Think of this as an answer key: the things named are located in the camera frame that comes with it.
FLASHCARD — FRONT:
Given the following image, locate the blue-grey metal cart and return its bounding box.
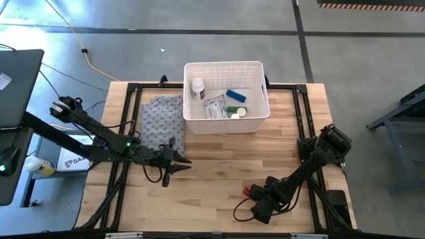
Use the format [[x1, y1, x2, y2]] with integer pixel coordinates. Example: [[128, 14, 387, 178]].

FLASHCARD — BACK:
[[366, 82, 425, 195]]

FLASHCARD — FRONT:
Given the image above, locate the looping black floor cable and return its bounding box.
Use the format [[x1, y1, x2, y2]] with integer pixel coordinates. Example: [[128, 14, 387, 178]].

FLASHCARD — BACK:
[[39, 69, 107, 114]]

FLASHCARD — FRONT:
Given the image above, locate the white frame bracket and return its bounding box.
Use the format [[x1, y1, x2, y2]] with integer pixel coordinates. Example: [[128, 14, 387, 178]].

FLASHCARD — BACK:
[[291, 233, 329, 239], [105, 232, 143, 239]]

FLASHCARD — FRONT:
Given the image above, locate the black phone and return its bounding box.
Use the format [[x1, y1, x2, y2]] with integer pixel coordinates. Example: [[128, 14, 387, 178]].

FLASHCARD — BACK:
[[325, 189, 352, 226]]

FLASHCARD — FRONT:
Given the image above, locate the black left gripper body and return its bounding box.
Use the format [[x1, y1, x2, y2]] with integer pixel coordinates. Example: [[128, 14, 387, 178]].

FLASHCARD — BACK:
[[147, 137, 177, 188]]

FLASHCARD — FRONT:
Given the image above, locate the white and yellow bottle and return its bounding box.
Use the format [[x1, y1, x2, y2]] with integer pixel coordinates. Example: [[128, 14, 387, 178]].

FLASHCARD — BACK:
[[25, 155, 56, 177]]

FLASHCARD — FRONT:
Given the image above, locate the large white-capped bottle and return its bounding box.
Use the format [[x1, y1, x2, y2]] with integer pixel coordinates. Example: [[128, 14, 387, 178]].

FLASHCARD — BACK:
[[191, 77, 206, 101]]

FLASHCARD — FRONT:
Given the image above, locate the black diagonal bar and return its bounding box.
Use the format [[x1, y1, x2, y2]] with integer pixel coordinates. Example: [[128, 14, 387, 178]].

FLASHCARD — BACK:
[[21, 111, 94, 159]]

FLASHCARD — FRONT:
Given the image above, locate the grey patterned cloth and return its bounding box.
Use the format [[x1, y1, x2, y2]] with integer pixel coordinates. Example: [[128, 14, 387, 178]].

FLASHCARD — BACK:
[[141, 94, 186, 159]]

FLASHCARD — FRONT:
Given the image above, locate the blue rectangular block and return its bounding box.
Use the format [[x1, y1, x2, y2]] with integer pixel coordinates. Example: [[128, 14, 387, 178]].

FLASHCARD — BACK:
[[225, 88, 248, 104]]

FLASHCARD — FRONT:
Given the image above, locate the orange black striped strip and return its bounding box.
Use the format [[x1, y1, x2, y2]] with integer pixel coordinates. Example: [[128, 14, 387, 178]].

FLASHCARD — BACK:
[[317, 2, 425, 13]]

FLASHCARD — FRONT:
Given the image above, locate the white plastic basket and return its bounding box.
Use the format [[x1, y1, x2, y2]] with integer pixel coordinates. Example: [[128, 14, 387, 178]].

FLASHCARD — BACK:
[[183, 60, 270, 135]]

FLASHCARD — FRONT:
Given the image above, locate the yellow floor cable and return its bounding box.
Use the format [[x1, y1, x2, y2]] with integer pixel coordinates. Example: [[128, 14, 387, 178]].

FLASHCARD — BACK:
[[44, 0, 121, 82]]

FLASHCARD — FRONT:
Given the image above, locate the white cardboard box with logo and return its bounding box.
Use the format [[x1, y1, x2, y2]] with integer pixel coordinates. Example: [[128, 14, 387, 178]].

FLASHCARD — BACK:
[[56, 134, 96, 173]]

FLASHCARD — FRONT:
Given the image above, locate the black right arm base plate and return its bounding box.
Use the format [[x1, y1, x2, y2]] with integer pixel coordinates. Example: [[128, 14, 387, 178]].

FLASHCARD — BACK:
[[297, 137, 347, 165]]

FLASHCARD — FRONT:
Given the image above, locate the white printed gauze packet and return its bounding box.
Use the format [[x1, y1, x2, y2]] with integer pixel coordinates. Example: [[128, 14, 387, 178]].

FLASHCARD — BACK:
[[202, 94, 229, 120]]

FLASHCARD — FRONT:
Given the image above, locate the long black floor cable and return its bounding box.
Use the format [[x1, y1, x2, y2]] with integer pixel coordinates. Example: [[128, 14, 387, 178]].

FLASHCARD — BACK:
[[0, 42, 109, 92]]

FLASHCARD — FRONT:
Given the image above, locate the grey metal stand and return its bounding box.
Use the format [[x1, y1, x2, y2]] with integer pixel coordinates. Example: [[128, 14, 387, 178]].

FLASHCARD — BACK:
[[20, 135, 89, 208]]

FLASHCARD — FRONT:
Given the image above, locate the black desk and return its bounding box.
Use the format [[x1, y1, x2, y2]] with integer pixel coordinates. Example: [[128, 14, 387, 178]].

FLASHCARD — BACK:
[[0, 127, 34, 206]]

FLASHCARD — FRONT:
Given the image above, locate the black aluminium table frame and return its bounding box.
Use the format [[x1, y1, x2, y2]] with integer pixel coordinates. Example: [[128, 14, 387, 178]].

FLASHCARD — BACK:
[[74, 82, 355, 239]]

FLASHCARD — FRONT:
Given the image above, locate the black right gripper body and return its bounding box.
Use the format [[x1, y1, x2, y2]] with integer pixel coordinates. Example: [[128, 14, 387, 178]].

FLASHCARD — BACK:
[[251, 175, 292, 224]]

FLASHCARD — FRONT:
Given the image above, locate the dark grey laptop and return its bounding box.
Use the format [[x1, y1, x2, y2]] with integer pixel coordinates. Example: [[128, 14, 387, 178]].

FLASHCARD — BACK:
[[0, 48, 45, 129]]

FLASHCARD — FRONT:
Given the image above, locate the black computer mouse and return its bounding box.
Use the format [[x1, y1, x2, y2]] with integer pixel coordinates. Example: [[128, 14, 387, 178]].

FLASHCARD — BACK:
[[0, 146, 20, 177]]

